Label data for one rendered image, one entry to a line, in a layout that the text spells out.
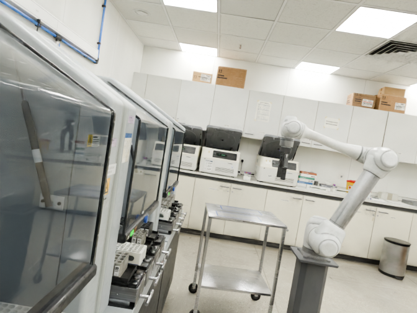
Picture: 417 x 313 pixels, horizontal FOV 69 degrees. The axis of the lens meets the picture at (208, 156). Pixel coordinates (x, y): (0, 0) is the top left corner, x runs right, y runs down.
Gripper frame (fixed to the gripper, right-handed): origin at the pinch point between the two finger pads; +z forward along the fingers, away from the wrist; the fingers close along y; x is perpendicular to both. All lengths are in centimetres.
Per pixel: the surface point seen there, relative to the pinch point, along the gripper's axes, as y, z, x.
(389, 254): 186, 92, -197
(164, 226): -17, 42, 71
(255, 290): 23, 92, -1
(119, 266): -102, 33, 74
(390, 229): 219, 66, -212
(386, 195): 265, 23, -224
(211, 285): 18, 92, 33
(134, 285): -102, 39, 67
